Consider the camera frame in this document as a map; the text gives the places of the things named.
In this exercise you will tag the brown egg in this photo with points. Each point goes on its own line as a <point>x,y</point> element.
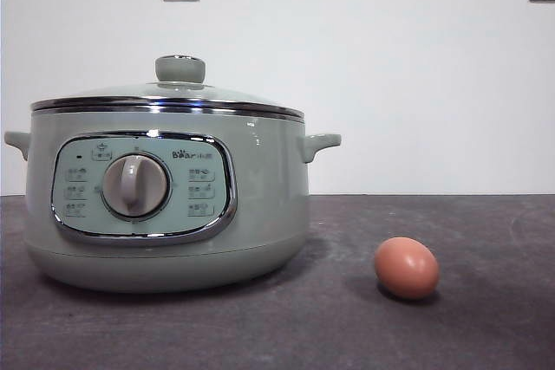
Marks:
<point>406,268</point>

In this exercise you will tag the pale green electric pot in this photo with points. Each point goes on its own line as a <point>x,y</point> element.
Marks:
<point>260,196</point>

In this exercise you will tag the glass lid with green knob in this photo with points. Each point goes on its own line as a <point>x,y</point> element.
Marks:
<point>180,70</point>

